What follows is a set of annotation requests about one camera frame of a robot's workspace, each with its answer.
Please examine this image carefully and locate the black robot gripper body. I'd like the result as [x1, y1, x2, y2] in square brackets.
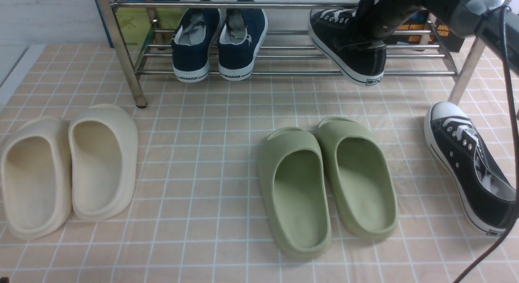
[354, 0, 423, 43]

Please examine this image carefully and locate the black canvas sneaker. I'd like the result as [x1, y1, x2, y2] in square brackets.
[308, 9, 387, 86]
[423, 102, 517, 237]

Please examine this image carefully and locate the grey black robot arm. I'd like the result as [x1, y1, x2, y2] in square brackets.
[345, 0, 519, 73]

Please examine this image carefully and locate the stainless steel shoe rack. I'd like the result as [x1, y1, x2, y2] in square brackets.
[95, 0, 511, 109]

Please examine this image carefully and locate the black book orange text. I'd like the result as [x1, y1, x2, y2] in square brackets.
[384, 10, 465, 53]

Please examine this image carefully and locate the right navy blue sneaker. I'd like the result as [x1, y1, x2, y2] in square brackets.
[217, 8, 268, 81]

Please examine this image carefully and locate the navy blue sneaker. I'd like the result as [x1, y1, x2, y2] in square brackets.
[171, 8, 223, 83]
[217, 8, 268, 81]

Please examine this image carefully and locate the left green foam slipper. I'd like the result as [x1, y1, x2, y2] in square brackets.
[257, 126, 332, 261]

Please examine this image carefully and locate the green foam slipper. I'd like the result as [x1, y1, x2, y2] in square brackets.
[315, 116, 398, 240]
[257, 126, 332, 261]

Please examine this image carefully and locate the right green foam slipper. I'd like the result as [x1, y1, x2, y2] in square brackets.
[315, 116, 398, 240]

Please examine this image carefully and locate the left navy blue sneaker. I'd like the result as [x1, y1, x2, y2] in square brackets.
[171, 8, 223, 83]

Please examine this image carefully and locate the green and blue book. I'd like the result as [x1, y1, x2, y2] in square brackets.
[116, 0, 185, 47]

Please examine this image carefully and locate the right cream foam slipper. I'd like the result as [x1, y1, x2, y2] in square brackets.
[68, 104, 138, 221]

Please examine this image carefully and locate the cream foam slipper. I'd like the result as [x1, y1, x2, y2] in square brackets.
[1, 116, 72, 240]
[68, 104, 138, 221]

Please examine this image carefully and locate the left cream foam slipper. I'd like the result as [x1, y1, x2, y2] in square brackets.
[1, 116, 72, 240]

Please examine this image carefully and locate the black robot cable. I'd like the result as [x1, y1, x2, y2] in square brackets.
[452, 5, 519, 283]

